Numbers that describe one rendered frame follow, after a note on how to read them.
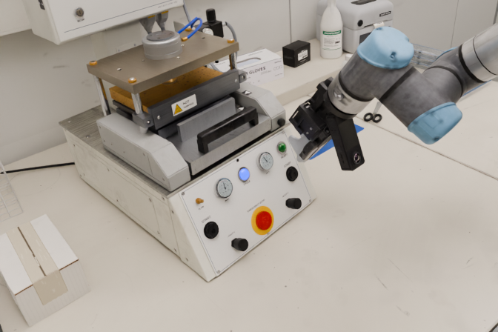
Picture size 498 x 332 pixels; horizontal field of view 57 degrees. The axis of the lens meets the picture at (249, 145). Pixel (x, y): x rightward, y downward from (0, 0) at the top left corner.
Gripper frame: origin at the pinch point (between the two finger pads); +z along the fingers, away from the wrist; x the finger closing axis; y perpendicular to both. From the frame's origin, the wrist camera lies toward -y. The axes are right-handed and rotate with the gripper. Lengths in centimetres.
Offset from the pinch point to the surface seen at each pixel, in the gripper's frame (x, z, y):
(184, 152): 21.4, 0.2, 14.6
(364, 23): -79, 19, 31
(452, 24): -188, 54, 23
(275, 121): -0.6, -0.4, 10.6
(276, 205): 7.3, 8.5, -3.5
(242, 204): 15.1, 6.2, 0.5
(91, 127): 25, 22, 39
